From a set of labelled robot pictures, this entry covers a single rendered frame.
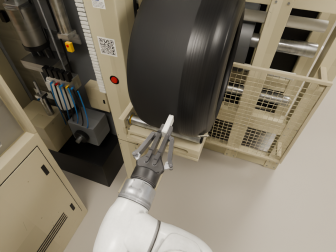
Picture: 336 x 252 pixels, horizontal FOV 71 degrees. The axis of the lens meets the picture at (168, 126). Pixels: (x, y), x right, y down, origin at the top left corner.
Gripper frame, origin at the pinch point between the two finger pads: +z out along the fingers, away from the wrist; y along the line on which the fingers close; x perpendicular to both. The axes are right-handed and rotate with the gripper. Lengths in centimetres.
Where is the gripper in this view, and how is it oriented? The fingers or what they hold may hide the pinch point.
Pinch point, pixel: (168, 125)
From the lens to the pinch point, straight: 75.2
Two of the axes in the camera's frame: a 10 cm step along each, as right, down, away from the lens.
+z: 3.5, -7.9, 5.1
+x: 0.5, 5.6, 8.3
